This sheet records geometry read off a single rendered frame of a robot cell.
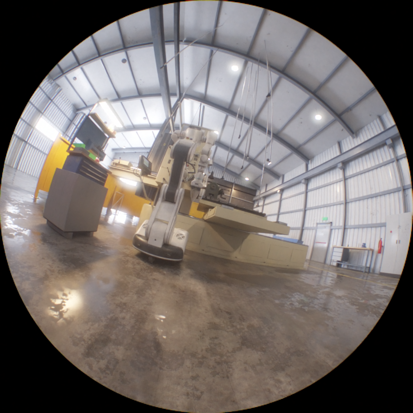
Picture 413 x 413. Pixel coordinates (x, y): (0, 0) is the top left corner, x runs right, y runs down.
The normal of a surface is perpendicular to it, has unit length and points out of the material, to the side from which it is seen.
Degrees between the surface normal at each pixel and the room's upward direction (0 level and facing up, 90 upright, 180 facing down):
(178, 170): 124
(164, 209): 65
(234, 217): 90
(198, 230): 90
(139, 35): 169
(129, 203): 90
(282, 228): 90
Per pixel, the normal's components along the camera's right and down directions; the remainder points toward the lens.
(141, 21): -0.07, 0.99
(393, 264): -0.96, -0.27
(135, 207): 0.10, -0.13
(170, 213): 0.19, -0.52
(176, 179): -0.07, 0.43
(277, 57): -0.44, 0.89
